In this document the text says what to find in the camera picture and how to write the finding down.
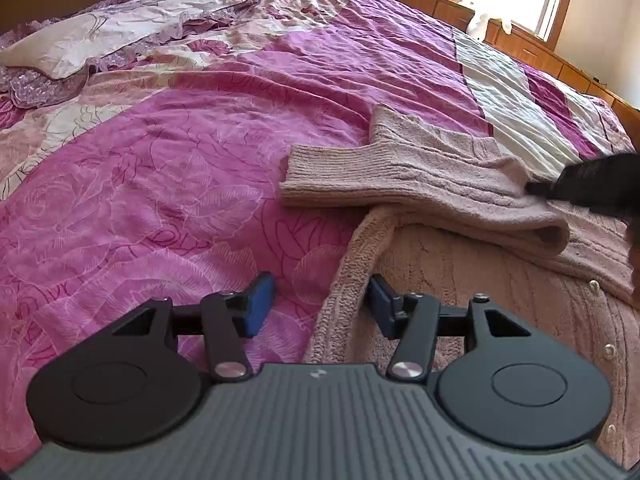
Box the pink knit cardigan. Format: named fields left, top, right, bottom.
left=280, top=105, right=639, bottom=466

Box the white plush toy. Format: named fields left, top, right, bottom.
left=466, top=12, right=490, bottom=42

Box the lilac ruffled pillow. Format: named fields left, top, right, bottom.
left=1, top=0, right=257, bottom=110

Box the magenta floral bed quilt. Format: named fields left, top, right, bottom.
left=1, top=0, right=631, bottom=469

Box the wooden window cabinet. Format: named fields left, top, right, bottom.
left=290, top=0, right=640, bottom=137

